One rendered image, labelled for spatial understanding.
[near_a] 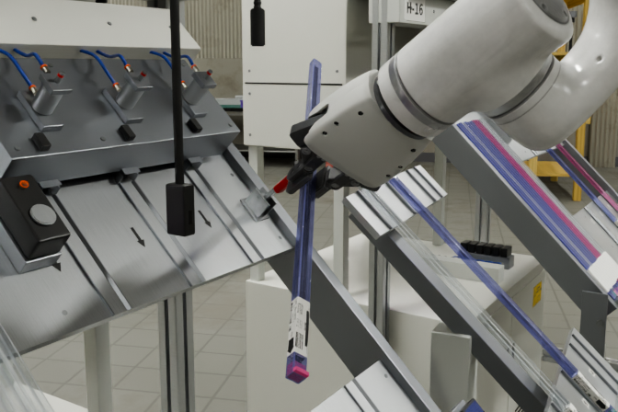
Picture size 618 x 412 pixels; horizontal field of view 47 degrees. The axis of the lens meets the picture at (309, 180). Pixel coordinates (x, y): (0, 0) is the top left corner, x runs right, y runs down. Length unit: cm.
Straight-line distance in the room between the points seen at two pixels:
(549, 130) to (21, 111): 50
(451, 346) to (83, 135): 62
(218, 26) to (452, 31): 906
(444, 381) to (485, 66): 64
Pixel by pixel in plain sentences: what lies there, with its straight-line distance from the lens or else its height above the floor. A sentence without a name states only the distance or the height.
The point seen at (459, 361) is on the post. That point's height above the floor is 78.
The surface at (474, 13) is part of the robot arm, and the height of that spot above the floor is 126.
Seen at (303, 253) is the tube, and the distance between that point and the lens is 69.
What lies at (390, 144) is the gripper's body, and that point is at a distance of 69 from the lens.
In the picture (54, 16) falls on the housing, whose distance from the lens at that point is 89.
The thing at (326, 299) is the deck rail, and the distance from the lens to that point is 94.
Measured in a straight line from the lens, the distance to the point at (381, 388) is 90.
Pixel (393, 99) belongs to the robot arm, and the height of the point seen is 119.
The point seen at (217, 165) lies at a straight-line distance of 97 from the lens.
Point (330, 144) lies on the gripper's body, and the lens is 70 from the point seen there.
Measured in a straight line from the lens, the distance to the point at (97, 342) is 124.
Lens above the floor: 122
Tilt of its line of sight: 9 degrees down
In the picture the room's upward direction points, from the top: straight up
